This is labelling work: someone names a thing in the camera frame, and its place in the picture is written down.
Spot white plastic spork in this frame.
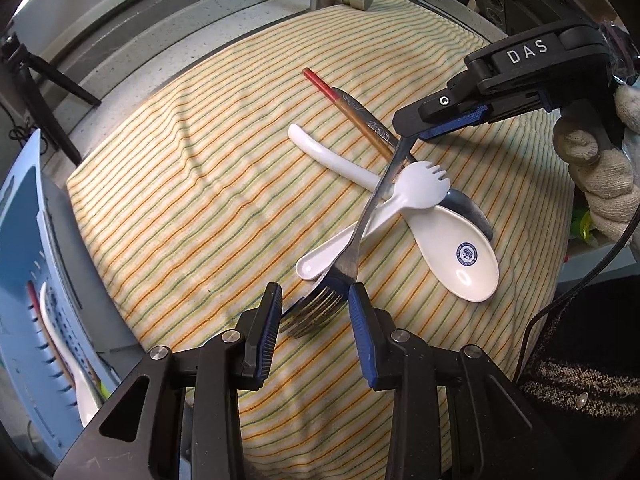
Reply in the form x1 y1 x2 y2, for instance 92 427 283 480
295 160 452 282

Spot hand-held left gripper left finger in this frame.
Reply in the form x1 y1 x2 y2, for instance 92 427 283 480
52 282 283 480

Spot yellow striped cloth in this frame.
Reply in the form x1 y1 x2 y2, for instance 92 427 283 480
65 0 573 480

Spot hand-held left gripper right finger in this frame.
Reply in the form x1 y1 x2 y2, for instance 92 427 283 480
348 282 581 480

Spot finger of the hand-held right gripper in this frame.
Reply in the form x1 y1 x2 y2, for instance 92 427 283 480
392 91 481 136
417 91 546 142

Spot red wooden chopstick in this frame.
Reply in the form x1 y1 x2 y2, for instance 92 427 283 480
26 280 76 386
301 66 401 163

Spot thin black cable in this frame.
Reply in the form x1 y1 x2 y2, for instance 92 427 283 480
514 217 640 380

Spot person's right hand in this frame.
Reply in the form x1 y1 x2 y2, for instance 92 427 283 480
552 85 640 247

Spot ornate metal spoon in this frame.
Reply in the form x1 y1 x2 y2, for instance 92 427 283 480
332 86 495 242

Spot white spoon with blue emblem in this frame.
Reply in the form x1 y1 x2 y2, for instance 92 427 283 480
287 122 501 304

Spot plain white ceramic spoon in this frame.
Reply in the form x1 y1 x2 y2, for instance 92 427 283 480
39 281 103 428

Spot black tripod stand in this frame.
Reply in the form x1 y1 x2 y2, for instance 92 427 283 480
0 32 101 166

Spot blue plastic drain basket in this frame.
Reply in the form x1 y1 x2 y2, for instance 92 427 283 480
0 127 123 463

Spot green yellow plastic object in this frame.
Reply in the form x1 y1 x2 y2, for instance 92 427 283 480
570 205 603 248

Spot metal fork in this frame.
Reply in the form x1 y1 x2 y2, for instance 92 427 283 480
279 127 418 338

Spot dark speckled clothing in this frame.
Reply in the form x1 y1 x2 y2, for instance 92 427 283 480
515 280 640 480

